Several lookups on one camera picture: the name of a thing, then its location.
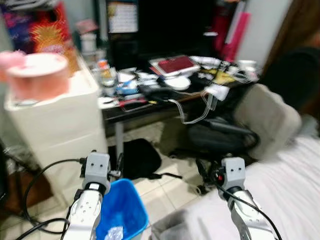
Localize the dark red book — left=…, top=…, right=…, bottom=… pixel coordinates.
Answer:
left=149, top=54, right=202, bottom=77

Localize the black monitor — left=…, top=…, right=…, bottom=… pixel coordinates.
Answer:
left=137, top=0, right=223, bottom=57

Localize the pink round box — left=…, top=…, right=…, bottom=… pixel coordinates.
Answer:
left=7, top=52, right=71, bottom=102

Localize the yellow packet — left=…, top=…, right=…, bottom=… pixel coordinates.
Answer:
left=212, top=69, right=237, bottom=85

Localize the black rounded chair back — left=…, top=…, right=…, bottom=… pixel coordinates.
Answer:
left=259, top=46, right=320, bottom=113

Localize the white drawer cabinet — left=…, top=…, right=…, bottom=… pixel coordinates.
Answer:
left=4, top=60, right=110, bottom=193

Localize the white cup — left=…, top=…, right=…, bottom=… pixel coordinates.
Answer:
left=80, top=32, right=99, bottom=54

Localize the blue plastic waste bin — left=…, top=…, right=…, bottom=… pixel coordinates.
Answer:
left=95, top=178, right=150, bottom=240

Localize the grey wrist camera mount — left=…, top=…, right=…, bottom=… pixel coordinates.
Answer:
left=220, top=157, right=246, bottom=189
left=82, top=151, right=112, bottom=184

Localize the wall calendar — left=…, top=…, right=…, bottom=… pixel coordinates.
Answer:
left=107, top=1, right=139, bottom=34

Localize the black bag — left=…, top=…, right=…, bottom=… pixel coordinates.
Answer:
left=107, top=138, right=183, bottom=181

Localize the white flat ribbon cable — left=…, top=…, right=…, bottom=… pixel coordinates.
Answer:
left=169, top=94, right=217, bottom=125

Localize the brown wooden door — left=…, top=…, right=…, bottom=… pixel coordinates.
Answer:
left=262, top=0, right=320, bottom=76

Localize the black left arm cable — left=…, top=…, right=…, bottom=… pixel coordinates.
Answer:
left=15, top=157, right=87, bottom=240

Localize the office chair beige backrest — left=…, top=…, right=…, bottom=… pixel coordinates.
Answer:
left=169, top=82, right=303, bottom=195

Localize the light grey duvet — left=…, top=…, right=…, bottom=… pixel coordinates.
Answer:
left=150, top=134, right=320, bottom=240

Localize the crumpled clear wrapper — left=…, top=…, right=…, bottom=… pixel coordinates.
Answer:
left=104, top=226, right=124, bottom=240

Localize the white round dish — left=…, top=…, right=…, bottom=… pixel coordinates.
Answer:
left=164, top=75, right=192, bottom=91

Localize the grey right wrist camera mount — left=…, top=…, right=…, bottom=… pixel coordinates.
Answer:
left=220, top=157, right=246, bottom=189

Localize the pink long board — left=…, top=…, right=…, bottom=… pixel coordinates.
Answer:
left=222, top=9, right=252, bottom=62

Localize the black desk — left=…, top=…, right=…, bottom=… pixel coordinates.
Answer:
left=97, top=60, right=261, bottom=166

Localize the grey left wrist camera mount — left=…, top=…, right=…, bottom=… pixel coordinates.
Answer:
left=82, top=151, right=112, bottom=184

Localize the white paper note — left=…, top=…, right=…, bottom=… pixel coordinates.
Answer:
left=204, top=84, right=231, bottom=102

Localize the colourful printed bag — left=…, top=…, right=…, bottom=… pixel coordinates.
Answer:
left=0, top=5, right=80, bottom=68

